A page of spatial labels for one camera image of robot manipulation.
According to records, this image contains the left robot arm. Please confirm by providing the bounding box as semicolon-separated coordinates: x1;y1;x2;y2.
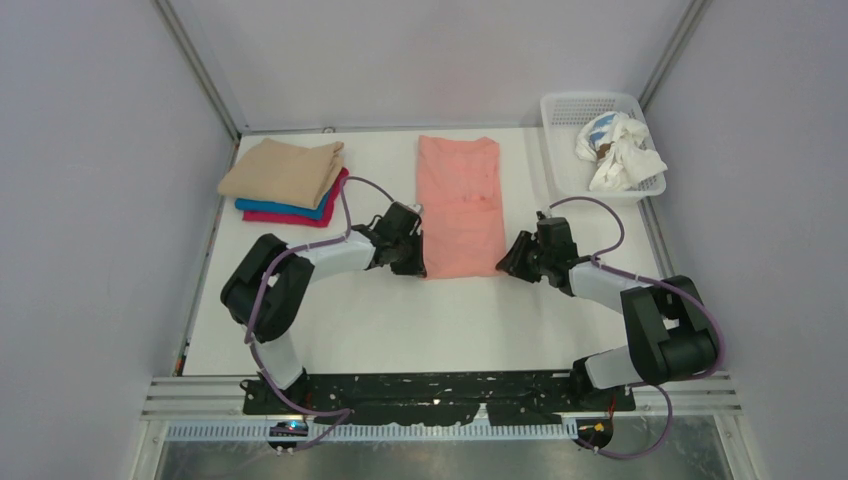
220;202;426;390

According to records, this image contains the blue folded t-shirt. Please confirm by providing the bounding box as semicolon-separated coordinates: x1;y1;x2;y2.
234;192;332;220

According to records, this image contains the white crumpled t-shirt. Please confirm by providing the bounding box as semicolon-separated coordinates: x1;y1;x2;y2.
575;111;668;192

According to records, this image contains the salmon pink t-shirt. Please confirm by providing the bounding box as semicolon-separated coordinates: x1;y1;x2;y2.
416;135;506;280

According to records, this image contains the white plastic basket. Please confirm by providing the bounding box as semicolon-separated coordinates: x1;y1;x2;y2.
540;91;667;205

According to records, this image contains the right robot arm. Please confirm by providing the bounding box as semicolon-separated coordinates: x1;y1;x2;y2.
496;217;721;397

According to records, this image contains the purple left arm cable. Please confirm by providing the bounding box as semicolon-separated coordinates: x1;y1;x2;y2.
243;176;399;452

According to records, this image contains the beige folded t-shirt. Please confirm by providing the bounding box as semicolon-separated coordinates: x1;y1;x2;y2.
217;139;344;209

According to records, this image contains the magenta folded t-shirt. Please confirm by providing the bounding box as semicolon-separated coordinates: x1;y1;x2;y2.
234;168;349;228

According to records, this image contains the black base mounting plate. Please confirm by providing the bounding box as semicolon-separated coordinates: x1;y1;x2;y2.
284;370;635;426

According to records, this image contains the white slotted cable duct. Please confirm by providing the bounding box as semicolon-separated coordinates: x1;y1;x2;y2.
165;419;578;442

